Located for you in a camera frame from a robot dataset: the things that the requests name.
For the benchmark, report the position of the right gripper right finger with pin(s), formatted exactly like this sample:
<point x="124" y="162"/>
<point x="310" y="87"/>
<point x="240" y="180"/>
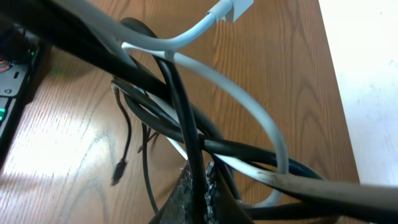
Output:
<point x="221" y="206"/>

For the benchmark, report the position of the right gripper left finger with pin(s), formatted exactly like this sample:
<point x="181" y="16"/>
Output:
<point x="178" y="207"/>

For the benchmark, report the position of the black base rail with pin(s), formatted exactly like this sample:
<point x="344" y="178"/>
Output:
<point x="21" y="53"/>

